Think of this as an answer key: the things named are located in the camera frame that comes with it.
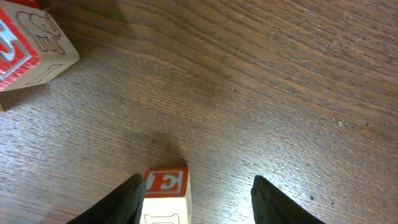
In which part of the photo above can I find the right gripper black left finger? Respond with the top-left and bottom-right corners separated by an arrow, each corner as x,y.
67,174 -> 146,224

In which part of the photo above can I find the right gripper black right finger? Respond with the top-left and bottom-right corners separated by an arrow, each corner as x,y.
251,175 -> 324,224

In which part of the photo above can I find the red E wooden block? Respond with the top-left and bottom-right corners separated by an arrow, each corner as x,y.
140,167 -> 192,224

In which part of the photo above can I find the red I wooden block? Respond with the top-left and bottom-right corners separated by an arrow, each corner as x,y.
1,1 -> 80,91

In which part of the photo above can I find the red Y wooden block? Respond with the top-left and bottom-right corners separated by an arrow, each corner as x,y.
5,0 -> 40,9

